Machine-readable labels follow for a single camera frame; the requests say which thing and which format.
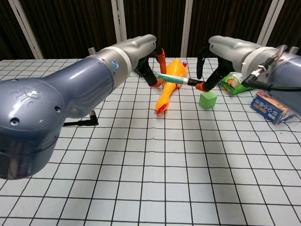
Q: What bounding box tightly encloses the white frame post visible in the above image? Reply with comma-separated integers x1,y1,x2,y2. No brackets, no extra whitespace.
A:
8,0,44,59
256,0,285,47
111,0,129,42
180,0,194,58

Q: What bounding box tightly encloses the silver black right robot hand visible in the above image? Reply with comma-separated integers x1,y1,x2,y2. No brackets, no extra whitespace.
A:
196,35,259,92

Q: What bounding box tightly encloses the yellow rubber chicken toy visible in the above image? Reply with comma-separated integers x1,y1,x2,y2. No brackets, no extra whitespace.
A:
154,58,189,115

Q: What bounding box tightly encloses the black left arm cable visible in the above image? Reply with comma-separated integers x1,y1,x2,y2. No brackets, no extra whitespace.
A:
63,112,100,127

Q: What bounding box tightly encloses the green cube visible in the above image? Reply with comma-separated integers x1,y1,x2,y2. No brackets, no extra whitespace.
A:
199,91,217,110

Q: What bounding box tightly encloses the white green marker body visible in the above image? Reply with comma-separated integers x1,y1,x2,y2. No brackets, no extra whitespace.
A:
154,72,190,86

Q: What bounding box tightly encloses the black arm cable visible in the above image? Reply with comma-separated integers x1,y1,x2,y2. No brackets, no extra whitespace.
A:
63,112,100,127
241,55,301,92

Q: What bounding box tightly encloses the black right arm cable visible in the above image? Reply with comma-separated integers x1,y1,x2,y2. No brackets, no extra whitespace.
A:
241,55,301,92

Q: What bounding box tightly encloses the green snack packet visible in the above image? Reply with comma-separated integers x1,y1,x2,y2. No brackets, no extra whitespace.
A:
220,72,255,96

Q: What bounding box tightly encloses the white black checked tablecloth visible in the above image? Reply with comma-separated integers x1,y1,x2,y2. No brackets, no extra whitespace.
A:
0,56,301,226

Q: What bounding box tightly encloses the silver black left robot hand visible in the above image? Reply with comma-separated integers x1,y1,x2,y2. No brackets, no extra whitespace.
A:
125,34,167,89

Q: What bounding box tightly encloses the blue orange snack box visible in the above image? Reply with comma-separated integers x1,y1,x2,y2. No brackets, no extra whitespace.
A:
250,90,296,125

